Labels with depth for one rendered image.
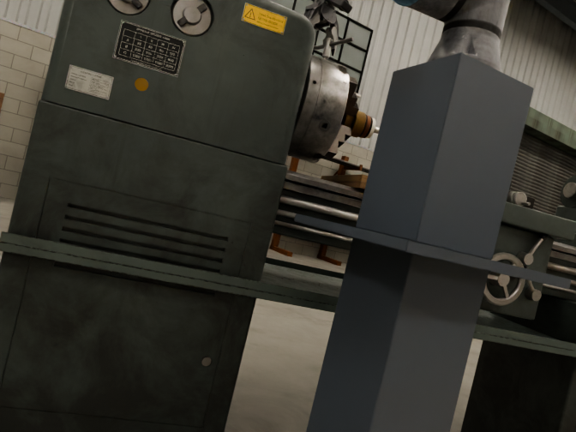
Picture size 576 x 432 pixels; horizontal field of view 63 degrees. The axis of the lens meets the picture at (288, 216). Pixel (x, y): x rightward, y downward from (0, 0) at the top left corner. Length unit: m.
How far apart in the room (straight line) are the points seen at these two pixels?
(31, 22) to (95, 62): 6.87
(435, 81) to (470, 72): 0.06
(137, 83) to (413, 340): 0.83
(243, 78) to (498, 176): 0.64
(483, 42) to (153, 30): 0.73
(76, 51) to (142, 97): 0.17
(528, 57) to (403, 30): 4.19
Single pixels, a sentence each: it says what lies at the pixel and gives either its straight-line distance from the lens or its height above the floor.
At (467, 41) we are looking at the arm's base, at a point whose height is 1.15.
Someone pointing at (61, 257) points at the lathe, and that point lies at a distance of 1.17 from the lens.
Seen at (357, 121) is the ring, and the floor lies 1.08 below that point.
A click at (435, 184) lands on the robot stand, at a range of 0.89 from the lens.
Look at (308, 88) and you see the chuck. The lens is 1.36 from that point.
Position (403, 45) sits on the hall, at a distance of 10.81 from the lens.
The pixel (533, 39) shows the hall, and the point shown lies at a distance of 14.13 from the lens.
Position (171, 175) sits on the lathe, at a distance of 1.17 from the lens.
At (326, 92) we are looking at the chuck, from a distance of 1.38.
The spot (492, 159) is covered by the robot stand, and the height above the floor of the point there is 0.94.
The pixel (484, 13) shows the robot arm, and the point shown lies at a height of 1.21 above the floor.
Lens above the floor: 0.75
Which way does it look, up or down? level
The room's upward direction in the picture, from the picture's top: 14 degrees clockwise
